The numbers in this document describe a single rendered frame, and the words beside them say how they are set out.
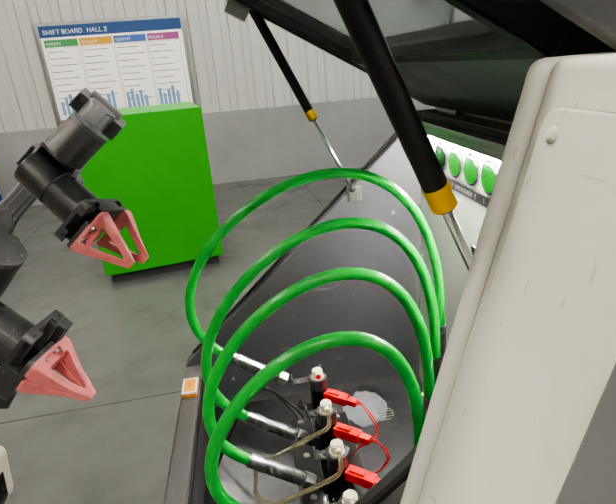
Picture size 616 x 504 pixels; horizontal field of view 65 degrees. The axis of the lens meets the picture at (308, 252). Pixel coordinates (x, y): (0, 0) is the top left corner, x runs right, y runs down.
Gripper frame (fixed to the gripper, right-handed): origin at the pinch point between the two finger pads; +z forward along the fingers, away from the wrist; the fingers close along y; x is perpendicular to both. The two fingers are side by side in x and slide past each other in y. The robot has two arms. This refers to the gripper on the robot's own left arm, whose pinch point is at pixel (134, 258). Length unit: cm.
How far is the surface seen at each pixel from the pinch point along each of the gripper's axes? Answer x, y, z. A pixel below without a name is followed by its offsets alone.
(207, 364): 1.0, -7.6, 17.6
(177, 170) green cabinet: 47, 311, -89
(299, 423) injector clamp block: 6.6, 11.5, 37.0
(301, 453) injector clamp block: 7.4, 5.0, 38.8
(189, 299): -1.6, -1.7, 9.8
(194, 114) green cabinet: 5, 308, -106
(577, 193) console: -34, -43, 23
